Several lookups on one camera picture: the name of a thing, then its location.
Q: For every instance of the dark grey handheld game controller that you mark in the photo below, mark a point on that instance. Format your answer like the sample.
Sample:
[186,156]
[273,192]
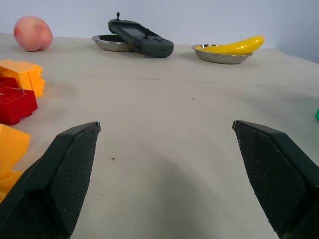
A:
[139,37]

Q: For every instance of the yellow banana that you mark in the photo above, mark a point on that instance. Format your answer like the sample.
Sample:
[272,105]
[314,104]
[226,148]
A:
[236,46]

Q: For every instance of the orange building block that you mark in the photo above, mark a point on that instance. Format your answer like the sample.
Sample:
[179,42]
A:
[27,74]
[10,154]

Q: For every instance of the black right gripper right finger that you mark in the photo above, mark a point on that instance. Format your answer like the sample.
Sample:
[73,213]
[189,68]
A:
[276,179]

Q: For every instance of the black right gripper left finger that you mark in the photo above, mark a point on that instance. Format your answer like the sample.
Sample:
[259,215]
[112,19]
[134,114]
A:
[49,184]

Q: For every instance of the steel dish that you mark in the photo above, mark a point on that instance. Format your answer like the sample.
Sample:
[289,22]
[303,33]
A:
[221,56]
[112,43]

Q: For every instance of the green object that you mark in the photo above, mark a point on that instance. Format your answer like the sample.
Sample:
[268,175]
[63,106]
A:
[317,114]

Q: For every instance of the pink peach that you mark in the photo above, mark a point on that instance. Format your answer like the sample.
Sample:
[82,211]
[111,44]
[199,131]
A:
[33,33]

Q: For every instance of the red building block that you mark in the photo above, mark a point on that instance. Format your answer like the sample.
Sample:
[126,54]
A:
[5,81]
[16,104]

